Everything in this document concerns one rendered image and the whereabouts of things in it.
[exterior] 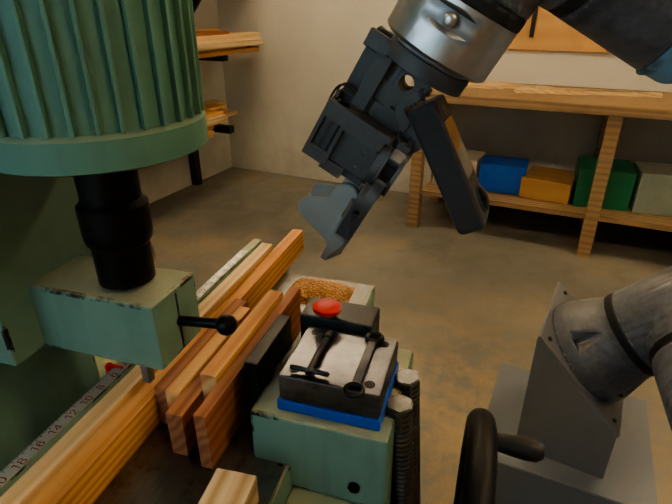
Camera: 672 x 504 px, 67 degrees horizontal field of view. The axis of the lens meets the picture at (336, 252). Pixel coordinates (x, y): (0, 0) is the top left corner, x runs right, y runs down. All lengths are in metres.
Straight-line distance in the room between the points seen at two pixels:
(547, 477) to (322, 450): 0.62
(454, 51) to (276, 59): 3.84
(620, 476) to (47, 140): 1.02
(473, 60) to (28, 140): 0.31
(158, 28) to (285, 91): 3.82
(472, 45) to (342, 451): 0.36
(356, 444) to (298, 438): 0.06
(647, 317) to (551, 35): 2.79
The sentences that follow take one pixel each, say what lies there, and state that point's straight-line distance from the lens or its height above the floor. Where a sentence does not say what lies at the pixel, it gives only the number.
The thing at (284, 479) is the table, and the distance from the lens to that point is 0.53.
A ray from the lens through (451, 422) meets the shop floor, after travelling 1.89.
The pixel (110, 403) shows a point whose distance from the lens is 0.57.
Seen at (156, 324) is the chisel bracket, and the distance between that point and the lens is 0.48.
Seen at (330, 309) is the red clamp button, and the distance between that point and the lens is 0.52.
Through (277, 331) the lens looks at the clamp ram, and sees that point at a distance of 0.54.
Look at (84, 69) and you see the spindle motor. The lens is 0.38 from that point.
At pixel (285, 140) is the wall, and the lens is 4.29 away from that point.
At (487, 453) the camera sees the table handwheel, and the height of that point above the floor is 0.95.
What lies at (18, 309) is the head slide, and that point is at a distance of 0.55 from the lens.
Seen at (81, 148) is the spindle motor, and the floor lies 1.22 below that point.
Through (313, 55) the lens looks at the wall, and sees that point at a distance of 4.05.
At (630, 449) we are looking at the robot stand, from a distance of 1.17.
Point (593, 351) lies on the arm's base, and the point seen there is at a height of 0.79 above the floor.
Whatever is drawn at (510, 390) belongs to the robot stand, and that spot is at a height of 0.55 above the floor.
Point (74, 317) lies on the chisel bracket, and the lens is 0.53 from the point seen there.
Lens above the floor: 1.31
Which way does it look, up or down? 26 degrees down
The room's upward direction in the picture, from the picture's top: straight up
